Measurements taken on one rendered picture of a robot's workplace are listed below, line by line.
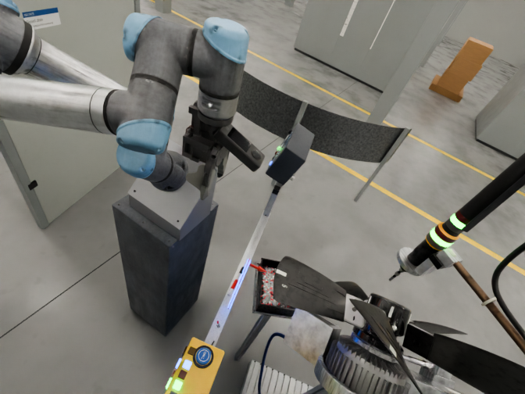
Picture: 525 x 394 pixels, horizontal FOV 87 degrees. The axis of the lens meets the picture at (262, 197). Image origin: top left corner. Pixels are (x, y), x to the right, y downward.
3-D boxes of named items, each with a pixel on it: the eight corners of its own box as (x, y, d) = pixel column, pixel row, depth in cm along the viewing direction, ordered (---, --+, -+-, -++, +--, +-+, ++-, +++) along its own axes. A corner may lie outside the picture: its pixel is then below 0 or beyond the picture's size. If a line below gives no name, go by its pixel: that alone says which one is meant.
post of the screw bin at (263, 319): (239, 361, 173) (276, 308, 117) (234, 360, 172) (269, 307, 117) (239, 355, 175) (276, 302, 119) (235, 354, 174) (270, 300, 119)
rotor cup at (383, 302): (388, 341, 89) (401, 302, 91) (412, 362, 75) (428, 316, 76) (346, 322, 90) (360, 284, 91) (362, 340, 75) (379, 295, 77)
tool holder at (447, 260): (437, 282, 62) (470, 259, 56) (414, 287, 60) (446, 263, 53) (412, 248, 68) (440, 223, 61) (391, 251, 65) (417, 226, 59)
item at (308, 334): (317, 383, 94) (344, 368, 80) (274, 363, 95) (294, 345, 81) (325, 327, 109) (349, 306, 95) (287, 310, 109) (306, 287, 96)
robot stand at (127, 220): (130, 307, 177) (111, 204, 108) (165, 274, 198) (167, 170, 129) (165, 337, 171) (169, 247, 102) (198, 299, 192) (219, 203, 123)
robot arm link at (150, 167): (135, 180, 94) (107, 171, 81) (144, 141, 95) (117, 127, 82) (167, 184, 92) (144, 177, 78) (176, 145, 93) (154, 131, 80)
